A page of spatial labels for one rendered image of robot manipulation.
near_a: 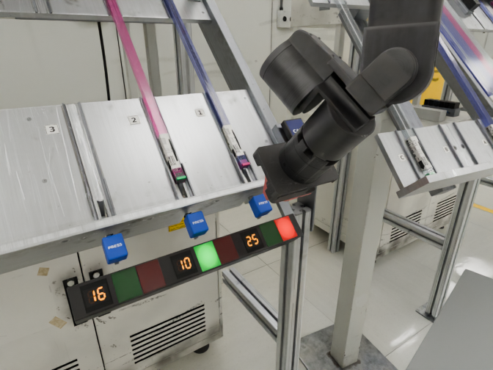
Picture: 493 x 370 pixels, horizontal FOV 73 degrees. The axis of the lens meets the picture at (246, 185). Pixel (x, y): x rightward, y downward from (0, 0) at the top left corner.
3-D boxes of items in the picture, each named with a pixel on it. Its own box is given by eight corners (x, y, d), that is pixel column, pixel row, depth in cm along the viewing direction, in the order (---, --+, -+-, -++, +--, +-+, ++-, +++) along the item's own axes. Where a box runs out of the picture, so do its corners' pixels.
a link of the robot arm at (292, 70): (427, 68, 26) (430, 73, 33) (331, -34, 28) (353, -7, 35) (315, 163, 32) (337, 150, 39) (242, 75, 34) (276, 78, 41)
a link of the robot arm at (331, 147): (363, 139, 30) (392, 117, 33) (314, 83, 31) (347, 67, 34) (320, 174, 36) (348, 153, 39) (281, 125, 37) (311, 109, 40)
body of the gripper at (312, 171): (249, 155, 42) (275, 120, 35) (310, 143, 47) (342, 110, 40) (270, 202, 40) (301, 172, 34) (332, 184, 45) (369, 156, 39)
